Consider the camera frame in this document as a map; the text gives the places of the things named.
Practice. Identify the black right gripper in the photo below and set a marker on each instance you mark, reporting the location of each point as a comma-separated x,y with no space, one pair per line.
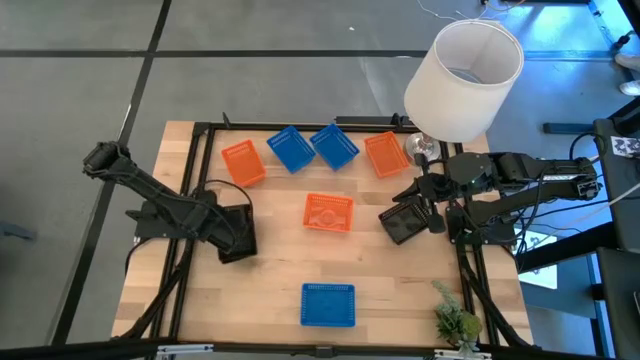
435,187

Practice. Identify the black plastic basket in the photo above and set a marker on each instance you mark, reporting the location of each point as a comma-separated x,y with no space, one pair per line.
248,220
402,222

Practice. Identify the black metal crossbar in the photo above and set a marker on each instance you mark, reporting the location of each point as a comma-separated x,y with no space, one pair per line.
100,348

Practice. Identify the white paper with black markers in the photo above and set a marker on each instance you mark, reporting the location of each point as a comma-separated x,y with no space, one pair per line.
626,147

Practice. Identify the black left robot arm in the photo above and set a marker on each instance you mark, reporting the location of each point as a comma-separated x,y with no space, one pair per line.
150,192

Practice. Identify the blue plastic slotted basket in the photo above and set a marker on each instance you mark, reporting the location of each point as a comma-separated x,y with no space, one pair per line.
291,149
334,146
328,305

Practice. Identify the small green artificial plant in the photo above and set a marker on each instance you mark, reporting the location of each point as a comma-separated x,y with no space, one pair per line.
456,320

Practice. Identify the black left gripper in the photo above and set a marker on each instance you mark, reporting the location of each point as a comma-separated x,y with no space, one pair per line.
226,236

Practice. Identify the black metal table frame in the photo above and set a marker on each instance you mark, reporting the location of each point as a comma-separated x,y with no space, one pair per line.
250,127

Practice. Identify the black floor bar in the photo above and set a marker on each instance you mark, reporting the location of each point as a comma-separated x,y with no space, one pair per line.
567,128

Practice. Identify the orange plastic slotted basket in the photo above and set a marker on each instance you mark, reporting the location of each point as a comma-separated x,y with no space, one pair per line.
328,212
386,155
243,165

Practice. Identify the person's shoe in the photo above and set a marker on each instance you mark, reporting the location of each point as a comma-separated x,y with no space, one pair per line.
631,88
629,61

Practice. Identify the black side table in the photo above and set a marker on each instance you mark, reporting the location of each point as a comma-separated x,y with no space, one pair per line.
620,200

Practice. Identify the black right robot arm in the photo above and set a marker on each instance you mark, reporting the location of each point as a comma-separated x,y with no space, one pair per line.
525,167

